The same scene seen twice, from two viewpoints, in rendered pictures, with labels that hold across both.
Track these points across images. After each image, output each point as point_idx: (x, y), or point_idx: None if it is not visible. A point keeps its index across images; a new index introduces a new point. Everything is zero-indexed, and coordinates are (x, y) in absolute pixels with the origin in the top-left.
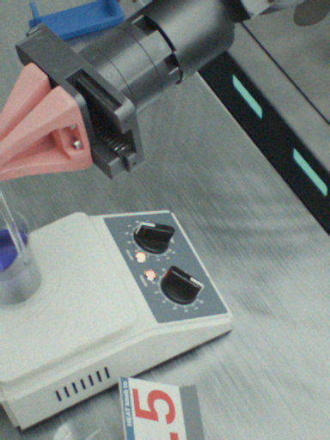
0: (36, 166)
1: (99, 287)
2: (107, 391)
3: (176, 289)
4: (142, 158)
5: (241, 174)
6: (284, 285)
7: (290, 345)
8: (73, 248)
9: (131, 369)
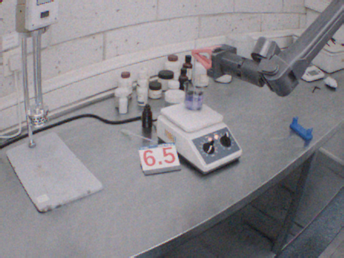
0: (201, 61)
1: (196, 121)
2: None
3: (207, 146)
4: (213, 75)
5: (266, 170)
6: (226, 184)
7: (203, 188)
8: (209, 116)
9: (180, 149)
